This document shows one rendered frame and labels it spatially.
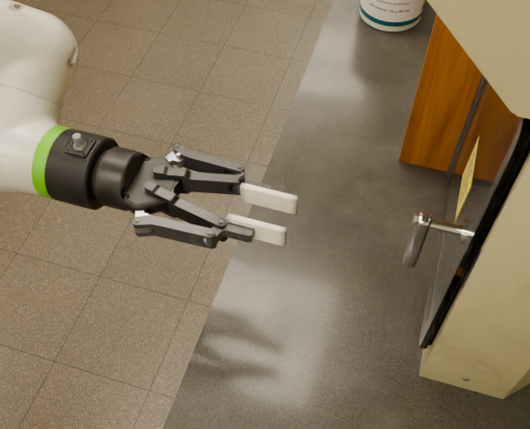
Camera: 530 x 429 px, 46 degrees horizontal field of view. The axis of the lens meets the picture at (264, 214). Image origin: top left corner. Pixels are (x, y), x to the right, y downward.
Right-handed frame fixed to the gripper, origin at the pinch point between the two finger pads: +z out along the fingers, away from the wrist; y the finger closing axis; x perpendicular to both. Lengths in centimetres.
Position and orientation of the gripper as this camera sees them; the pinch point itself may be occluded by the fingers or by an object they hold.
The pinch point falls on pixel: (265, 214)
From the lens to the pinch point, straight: 72.5
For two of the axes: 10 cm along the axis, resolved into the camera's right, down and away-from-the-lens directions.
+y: 3.0, -7.7, 5.6
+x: 0.1, 5.9, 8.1
